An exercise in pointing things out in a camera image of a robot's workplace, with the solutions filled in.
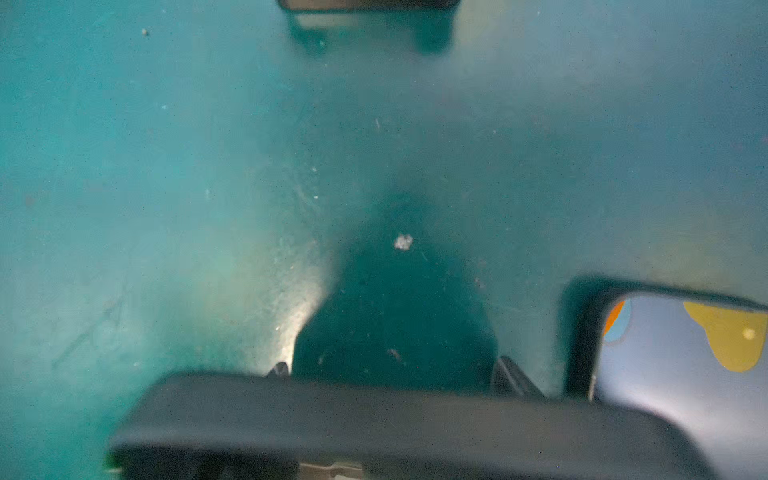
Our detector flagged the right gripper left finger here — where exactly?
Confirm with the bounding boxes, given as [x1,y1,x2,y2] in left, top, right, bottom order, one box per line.
[266,361,291,378]

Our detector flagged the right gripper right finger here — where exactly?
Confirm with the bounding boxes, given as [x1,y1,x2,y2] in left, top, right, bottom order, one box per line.
[491,356,544,399]

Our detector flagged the black phone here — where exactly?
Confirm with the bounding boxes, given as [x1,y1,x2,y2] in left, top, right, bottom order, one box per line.
[109,372,716,479]
[567,284,767,479]

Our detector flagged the black stand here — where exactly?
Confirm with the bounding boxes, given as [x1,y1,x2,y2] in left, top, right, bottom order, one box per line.
[277,0,459,12]

